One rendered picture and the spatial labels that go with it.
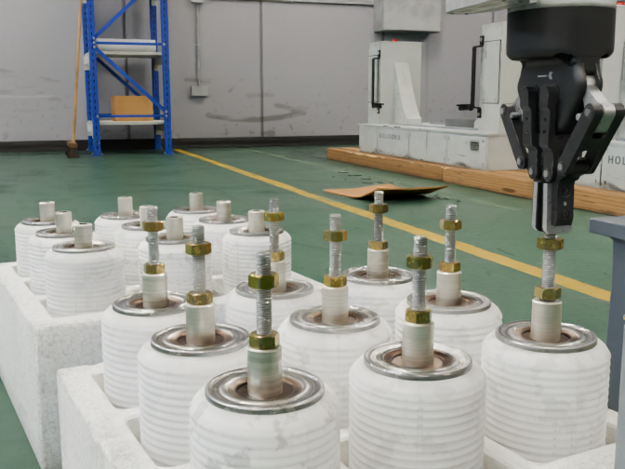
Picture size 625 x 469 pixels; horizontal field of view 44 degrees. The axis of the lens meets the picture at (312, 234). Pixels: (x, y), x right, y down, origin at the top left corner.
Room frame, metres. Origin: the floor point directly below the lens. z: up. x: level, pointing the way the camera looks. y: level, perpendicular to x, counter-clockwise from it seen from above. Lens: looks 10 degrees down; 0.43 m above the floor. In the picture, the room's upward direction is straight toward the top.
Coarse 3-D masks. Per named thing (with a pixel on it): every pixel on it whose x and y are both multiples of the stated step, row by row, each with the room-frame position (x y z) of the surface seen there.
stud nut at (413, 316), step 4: (408, 308) 0.53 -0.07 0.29; (428, 308) 0.53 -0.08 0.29; (408, 312) 0.52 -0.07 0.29; (412, 312) 0.52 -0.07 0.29; (416, 312) 0.52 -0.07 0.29; (420, 312) 0.52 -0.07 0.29; (424, 312) 0.52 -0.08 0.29; (428, 312) 0.52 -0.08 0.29; (408, 316) 0.52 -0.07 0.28; (412, 316) 0.52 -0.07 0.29; (416, 316) 0.51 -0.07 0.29; (420, 316) 0.52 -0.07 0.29; (424, 316) 0.52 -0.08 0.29; (428, 316) 0.52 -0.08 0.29; (408, 320) 0.52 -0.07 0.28; (412, 320) 0.52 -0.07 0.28; (416, 320) 0.51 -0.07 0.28; (420, 320) 0.52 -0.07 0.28; (424, 320) 0.52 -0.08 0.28; (428, 320) 0.52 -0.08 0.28
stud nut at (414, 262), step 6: (408, 258) 0.52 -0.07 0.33; (414, 258) 0.52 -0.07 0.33; (420, 258) 0.52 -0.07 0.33; (426, 258) 0.52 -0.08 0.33; (432, 258) 0.52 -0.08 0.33; (408, 264) 0.52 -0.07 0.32; (414, 264) 0.52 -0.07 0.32; (420, 264) 0.51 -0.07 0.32; (426, 264) 0.52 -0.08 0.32; (432, 264) 0.53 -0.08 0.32
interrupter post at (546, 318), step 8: (536, 304) 0.57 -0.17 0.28; (544, 304) 0.57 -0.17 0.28; (552, 304) 0.57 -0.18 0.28; (560, 304) 0.57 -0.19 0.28; (536, 312) 0.57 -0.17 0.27; (544, 312) 0.57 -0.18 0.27; (552, 312) 0.57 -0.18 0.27; (560, 312) 0.57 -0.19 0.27; (536, 320) 0.57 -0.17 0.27; (544, 320) 0.57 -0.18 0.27; (552, 320) 0.57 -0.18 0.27; (560, 320) 0.57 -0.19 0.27; (536, 328) 0.57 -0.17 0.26; (544, 328) 0.57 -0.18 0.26; (552, 328) 0.57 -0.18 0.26; (560, 328) 0.57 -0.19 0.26; (536, 336) 0.57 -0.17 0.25; (544, 336) 0.57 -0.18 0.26; (552, 336) 0.57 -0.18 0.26; (560, 336) 0.57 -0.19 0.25
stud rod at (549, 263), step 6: (546, 234) 0.58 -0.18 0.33; (552, 234) 0.57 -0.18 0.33; (546, 252) 0.58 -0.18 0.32; (552, 252) 0.57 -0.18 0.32; (546, 258) 0.58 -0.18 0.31; (552, 258) 0.57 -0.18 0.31; (546, 264) 0.58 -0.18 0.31; (552, 264) 0.57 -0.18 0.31; (546, 270) 0.58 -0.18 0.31; (552, 270) 0.57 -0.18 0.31; (546, 276) 0.57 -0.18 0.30; (552, 276) 0.58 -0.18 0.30; (546, 282) 0.57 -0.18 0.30; (552, 282) 0.57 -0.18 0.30; (540, 300) 0.58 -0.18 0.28; (546, 300) 0.57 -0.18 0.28; (552, 300) 0.58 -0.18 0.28
